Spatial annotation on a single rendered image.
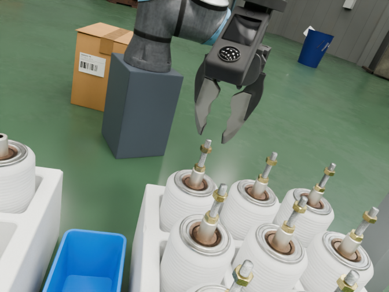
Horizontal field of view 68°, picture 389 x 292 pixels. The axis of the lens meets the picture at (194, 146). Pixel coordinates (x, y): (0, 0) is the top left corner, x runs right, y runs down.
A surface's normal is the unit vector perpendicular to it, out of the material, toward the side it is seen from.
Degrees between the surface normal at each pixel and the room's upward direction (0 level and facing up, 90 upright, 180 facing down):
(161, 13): 90
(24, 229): 0
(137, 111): 90
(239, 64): 33
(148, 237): 0
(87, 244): 88
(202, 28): 104
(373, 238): 90
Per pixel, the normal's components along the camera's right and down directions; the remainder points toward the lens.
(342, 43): -0.83, 0.04
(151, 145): 0.49, 0.52
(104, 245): 0.11, 0.47
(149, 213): 0.26, -0.85
